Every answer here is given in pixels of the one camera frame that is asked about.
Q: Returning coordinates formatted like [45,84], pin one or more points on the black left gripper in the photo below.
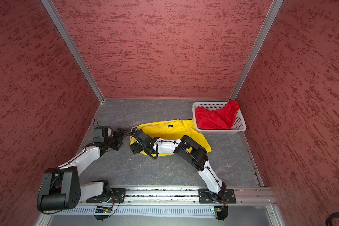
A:
[119,137]

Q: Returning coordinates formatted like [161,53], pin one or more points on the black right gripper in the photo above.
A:
[136,144]

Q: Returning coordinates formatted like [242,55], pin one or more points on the yellow shorts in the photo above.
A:
[175,130]

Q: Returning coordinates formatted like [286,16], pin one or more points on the red shorts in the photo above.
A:
[221,119]

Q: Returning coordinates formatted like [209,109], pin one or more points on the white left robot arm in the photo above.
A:
[60,187]

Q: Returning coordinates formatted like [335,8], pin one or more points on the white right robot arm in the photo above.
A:
[191,153]

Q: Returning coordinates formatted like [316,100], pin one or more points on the left small circuit board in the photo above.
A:
[103,210]

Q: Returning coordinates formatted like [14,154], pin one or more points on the small circuit board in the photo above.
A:
[103,210]
[220,213]

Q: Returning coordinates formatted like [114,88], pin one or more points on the white plastic laundry basket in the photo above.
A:
[239,125]

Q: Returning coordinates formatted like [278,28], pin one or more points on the right small circuit board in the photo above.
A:
[220,213]

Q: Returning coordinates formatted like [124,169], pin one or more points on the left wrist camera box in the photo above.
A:
[102,134]

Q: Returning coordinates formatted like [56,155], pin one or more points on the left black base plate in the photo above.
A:
[117,196]

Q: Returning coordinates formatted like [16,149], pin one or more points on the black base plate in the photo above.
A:
[117,196]
[206,196]

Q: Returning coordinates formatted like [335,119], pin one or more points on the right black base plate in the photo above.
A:
[206,196]

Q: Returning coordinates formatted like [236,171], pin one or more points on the aluminium front rail frame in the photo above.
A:
[175,206]

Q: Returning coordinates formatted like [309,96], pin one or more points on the left aluminium corner post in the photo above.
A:
[54,15]

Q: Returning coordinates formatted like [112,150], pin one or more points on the aluminium corner post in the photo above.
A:
[269,19]
[54,15]

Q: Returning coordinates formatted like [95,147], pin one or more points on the right aluminium corner post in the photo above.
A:
[269,19]

